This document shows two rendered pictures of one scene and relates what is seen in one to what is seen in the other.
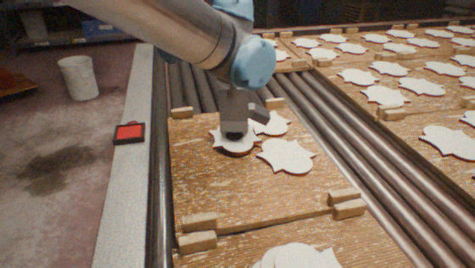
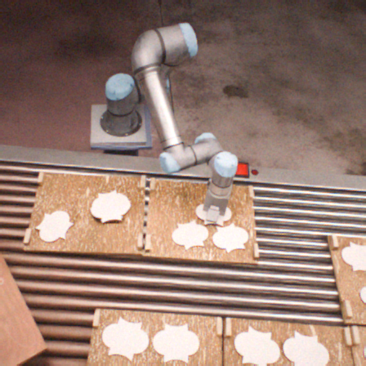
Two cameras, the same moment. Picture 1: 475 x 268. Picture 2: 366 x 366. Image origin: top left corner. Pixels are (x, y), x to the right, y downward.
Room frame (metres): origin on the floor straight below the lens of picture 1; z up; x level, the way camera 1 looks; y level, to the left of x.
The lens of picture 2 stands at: (0.61, -1.05, 2.40)
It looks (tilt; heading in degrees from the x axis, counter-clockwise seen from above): 51 degrees down; 97
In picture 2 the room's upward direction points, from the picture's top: 9 degrees clockwise
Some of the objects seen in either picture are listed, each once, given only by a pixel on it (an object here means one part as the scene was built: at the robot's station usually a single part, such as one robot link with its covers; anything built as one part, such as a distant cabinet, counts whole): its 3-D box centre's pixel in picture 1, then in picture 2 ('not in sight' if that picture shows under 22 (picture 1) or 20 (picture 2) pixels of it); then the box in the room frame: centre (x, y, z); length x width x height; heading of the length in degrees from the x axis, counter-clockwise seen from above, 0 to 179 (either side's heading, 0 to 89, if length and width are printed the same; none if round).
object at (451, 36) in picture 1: (462, 36); not in sight; (1.52, -1.11, 0.94); 0.41 x 0.35 x 0.04; 14
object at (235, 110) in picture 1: (243, 101); (215, 202); (0.60, -0.01, 1.05); 0.12 x 0.09 x 0.16; 89
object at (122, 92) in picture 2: not in sight; (121, 92); (0.09, 0.42, 1.06); 0.13 x 0.12 x 0.14; 40
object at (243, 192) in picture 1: (247, 153); (201, 220); (0.56, -0.02, 0.93); 0.41 x 0.35 x 0.02; 13
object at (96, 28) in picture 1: (103, 24); not in sight; (4.78, 2.06, 0.25); 0.62 x 0.42 x 0.22; 118
